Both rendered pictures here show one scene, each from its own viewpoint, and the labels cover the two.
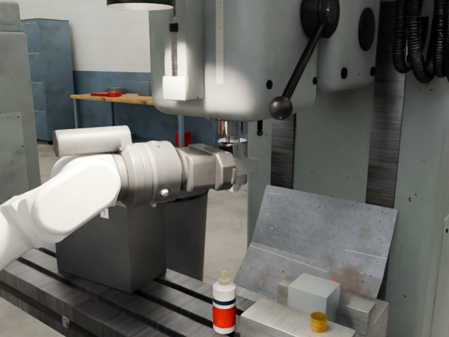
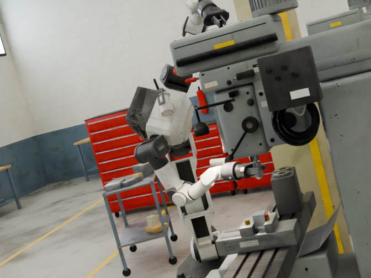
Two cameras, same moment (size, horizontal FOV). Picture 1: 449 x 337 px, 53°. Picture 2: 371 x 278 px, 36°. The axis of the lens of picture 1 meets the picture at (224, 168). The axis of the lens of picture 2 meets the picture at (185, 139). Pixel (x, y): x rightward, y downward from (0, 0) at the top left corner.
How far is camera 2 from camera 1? 248 cm
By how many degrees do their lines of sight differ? 73
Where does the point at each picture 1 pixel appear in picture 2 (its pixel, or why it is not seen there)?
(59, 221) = (205, 182)
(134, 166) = (221, 170)
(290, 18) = (238, 129)
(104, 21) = not seen: outside the picture
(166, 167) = (228, 170)
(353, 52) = not seen: hidden behind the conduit
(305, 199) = not seen: hidden behind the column
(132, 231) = (275, 190)
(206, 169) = (239, 171)
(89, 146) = (216, 163)
